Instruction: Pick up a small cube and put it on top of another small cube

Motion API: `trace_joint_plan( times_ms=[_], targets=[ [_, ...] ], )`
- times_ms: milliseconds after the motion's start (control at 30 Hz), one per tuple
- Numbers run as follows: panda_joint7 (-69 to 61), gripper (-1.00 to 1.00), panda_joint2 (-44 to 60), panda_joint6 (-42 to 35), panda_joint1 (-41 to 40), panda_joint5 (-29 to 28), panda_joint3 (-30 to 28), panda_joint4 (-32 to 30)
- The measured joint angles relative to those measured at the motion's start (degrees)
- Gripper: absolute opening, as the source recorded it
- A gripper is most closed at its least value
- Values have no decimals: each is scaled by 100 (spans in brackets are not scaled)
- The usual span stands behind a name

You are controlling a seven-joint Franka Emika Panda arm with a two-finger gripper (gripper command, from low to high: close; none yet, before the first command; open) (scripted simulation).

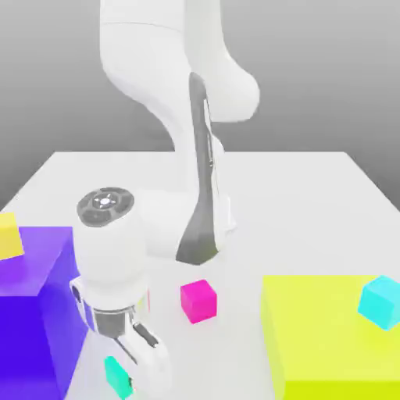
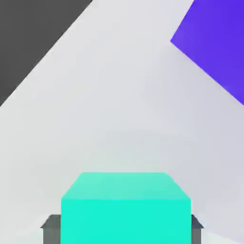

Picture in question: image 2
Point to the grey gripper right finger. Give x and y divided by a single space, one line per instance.
195 232

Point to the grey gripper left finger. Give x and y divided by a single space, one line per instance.
51 230

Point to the small turquoise cube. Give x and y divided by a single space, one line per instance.
125 215

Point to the large purple box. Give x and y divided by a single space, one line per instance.
215 42

